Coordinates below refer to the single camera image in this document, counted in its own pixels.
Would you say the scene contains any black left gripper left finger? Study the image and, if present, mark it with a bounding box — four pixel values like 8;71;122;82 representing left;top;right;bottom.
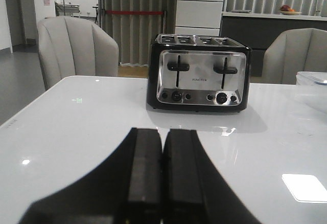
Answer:
20;128;161;223

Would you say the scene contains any beige armchair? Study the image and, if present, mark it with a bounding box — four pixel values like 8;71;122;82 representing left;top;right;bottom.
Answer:
262;28;326;84
37;16;119;89

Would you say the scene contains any white refrigerator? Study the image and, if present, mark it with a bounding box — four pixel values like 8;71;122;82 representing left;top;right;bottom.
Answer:
175;0;224;36

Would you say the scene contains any red barrier tape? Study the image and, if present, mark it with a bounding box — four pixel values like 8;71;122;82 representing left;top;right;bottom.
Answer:
105;10;165;15

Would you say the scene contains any grey curtain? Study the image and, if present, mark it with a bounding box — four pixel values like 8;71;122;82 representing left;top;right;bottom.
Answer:
99;0;177;66

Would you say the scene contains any metal cart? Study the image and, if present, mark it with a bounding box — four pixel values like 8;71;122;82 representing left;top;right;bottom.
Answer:
55;2;81;17

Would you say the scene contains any chrome faucet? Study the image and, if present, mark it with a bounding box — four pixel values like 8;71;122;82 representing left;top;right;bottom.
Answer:
314;0;324;16

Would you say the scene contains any beige armchair on right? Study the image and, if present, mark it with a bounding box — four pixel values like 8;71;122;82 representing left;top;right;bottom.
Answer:
262;28;326;84

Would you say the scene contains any fruit plate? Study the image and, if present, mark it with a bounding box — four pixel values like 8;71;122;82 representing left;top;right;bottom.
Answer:
279;5;301;15

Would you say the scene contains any beige armchair on left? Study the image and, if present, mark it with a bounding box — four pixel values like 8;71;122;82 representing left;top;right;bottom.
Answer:
37;16;119;89

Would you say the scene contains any clear plastic container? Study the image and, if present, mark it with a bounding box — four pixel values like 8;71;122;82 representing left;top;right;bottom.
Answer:
296;72;326;113

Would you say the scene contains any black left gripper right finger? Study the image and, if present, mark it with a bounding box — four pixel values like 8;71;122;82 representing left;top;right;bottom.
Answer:
163;129;259;223

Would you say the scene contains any dark kitchen counter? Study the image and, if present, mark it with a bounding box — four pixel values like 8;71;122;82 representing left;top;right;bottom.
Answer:
220;12;326;77

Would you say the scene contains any black and chrome toaster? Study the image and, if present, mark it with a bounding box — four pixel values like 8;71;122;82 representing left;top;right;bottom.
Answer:
147;34;252;113

